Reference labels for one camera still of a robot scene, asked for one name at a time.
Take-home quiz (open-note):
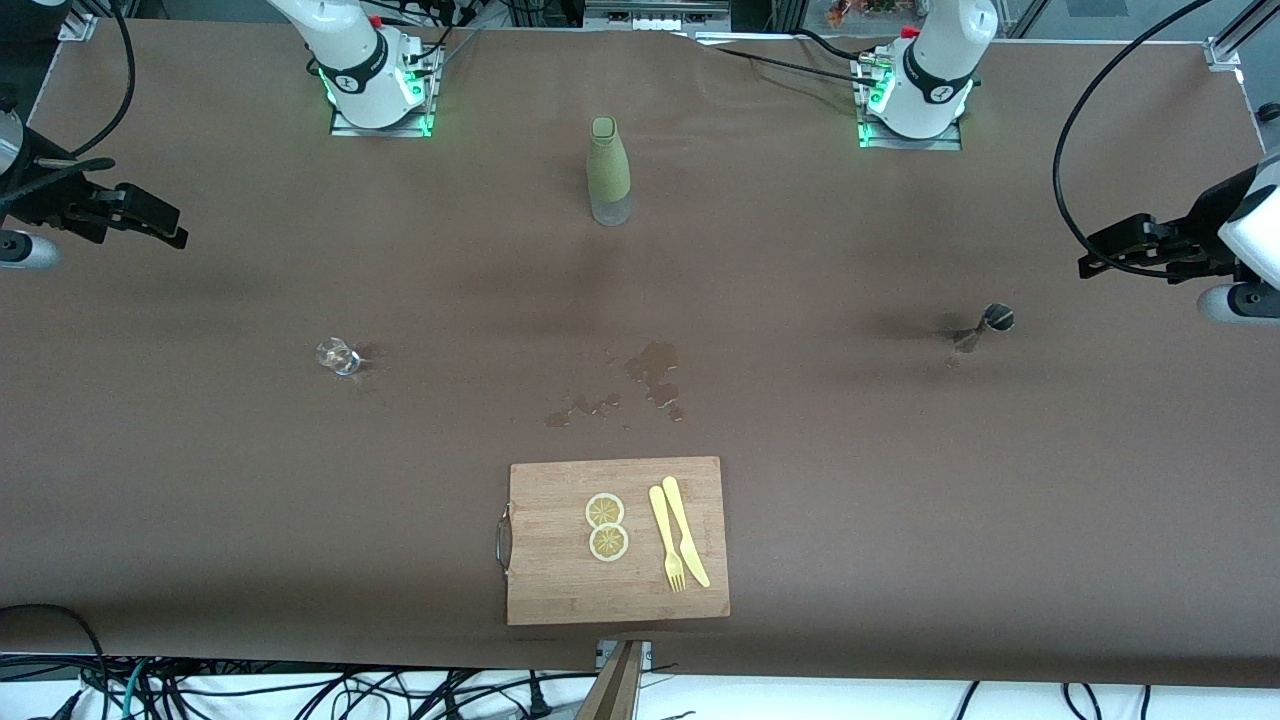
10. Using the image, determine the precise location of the steel double jigger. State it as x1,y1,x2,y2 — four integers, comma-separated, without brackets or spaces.
950,304,1016,356

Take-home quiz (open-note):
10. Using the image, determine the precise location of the clear glass beaker cup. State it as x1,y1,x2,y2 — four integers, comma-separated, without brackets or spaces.
316,337,363,378

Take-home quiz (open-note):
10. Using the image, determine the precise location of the brown table cover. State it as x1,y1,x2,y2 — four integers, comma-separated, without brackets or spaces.
0,18,1280,689

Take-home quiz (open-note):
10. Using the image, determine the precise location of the green sleeved glass bottle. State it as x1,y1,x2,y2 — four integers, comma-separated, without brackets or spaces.
586,116,633,227

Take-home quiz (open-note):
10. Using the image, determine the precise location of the spilled liquid puddle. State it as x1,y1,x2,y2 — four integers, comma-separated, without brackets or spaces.
545,340,686,429

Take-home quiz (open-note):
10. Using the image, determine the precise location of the yellow plastic knife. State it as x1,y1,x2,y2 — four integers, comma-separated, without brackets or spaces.
661,476,712,589

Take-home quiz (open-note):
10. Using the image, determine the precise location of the grey metal rack box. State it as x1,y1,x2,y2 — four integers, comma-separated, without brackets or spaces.
585,0,731,31

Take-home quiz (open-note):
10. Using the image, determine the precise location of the bamboo cutting board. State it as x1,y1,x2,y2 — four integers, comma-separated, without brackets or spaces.
497,456,731,627

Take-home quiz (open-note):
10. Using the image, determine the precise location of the yellow plastic fork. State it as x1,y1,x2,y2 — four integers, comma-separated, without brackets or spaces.
649,485,688,593

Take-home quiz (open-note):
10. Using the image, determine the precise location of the black base power cable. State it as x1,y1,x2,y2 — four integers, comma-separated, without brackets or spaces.
700,42,873,93
793,28,876,63

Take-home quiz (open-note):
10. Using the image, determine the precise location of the black looped floor cable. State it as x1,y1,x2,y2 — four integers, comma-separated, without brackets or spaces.
0,603,111,720

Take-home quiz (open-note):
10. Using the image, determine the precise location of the wooden post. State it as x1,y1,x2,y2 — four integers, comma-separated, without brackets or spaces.
575,640,646,720

